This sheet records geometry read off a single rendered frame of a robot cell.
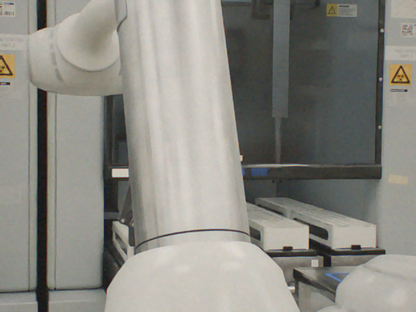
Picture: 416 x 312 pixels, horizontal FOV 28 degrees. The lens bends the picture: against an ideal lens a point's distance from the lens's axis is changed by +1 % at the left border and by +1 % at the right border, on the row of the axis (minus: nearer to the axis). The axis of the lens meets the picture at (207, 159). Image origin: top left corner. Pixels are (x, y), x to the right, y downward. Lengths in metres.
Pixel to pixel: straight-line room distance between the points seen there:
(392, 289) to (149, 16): 0.31
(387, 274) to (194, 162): 0.19
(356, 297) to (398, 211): 1.22
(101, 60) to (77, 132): 0.44
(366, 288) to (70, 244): 1.11
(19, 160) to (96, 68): 0.47
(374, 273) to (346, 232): 1.10
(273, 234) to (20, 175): 0.54
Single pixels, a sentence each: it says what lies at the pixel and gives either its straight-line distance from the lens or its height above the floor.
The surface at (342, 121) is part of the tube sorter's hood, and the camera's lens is 1.85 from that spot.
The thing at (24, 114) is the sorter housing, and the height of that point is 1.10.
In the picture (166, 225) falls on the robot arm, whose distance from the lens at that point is 0.69.
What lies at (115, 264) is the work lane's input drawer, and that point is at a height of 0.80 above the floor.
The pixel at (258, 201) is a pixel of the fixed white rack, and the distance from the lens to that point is 2.35.
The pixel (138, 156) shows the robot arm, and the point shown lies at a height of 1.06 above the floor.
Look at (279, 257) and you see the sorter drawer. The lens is 1.75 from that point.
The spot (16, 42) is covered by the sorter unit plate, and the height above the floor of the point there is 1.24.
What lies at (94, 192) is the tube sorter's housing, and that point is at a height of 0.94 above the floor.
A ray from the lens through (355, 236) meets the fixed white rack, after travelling 1.84.
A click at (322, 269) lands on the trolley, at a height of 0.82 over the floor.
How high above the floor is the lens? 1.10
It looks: 3 degrees down
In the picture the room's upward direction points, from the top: 1 degrees clockwise
